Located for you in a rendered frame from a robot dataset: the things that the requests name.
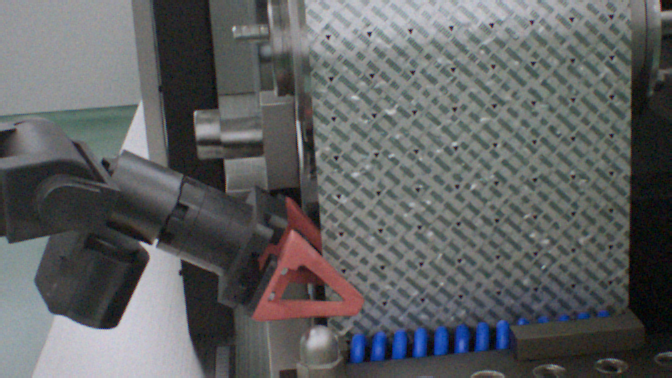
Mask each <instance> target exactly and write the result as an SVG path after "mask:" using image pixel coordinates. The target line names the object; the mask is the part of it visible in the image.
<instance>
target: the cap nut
mask: <svg viewBox="0 0 672 378"><path fill-rule="evenodd" d="M300 353H301V356H299V357H298V359H297V360H296V369H297V378H346V377H345V371H344V358H343V355H342V354H340V353H339V349H338V342H337V338H336V336H334V334H333V333H332V331H331V330H330V329H329V328H327V327H325V326H322V325H315V326H312V327H310V328H309V329H307V330H306V332H305V333H304V335H303V337H302V341H300Z"/></svg>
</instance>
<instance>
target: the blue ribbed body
mask: <svg viewBox="0 0 672 378"><path fill-rule="evenodd" d="M600 317H611V313H610V312H609V311H607V310H601V311H600V312H598V316H597V318H600ZM589 318H591V316H590V315H589V314H588V313H581V314H579V315H578V318H577V320H578V319H589ZM567 320H571V318H570V316H568V315H567V314H563V315H560V316H559V317H558V320H557V321H567ZM543 322H551V320H550V318H548V317H547V316H541V317H540V318H539V319H538V321H537V323H543ZM521 324H531V323H530V320H528V319H527V318H521V319H519V320H518V323H517V325H521ZM510 327H511V326H510V322H509V321H506V320H500V321H499V322H498V325H497V335H492V333H491V328H490V326H488V323H486V322H480V324H478V325H477V330H476V337H471V335H470V331H469V328H468V326H466V325H465V324H462V325H459V326H458V327H457V330H456V338H455V339H451V338H450V334H449V331H448V328H446V327H445V326H440V327H439V328H437V330H435V337H434V341H432V342H431V341H430V336H429V333H428V331H427V330H426V329H425V328H418V329H417V330H416V331H415V334H414V343H410V340H409V336H408V334H407V332H406V331H405V330H397V331H396V332H395V334H394V340H393V345H390V343H389V340H388V336H387V334H386V333H383V332H382V331H380V332H377V333H376V334H375V335H374V337H373V345H372V347H370V346H369V342H367V340H366V337H365V335H363V334H361V333H358V334H356V335H355V336H354V337H353V341H351V349H347V355H348V364H354V363H364V362H376V361H388V360H398V359H410V357H421V356H432V355H444V354H454V353H466V352H478V351H488V350H500V349H511V337H510Z"/></svg>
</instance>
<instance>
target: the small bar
mask: <svg viewBox="0 0 672 378"><path fill-rule="evenodd" d="M644 336H645V327H644V325H643V324H642V323H641V322H640V320H639V319H638V318H637V317H636V315H635V314H623V316H612V317H600V318H589V319H578V320H567V321H555V322H543V323H532V324H521V325H516V326H511V327H510V337H511V349H512V351H513V353H514V354H515V356H516V358H517V360H518V361H519V360H531V359H541V358H553V357H564V356H575V355H586V354H597V353H599V352H608V351H619V350H630V349H641V348H644Z"/></svg>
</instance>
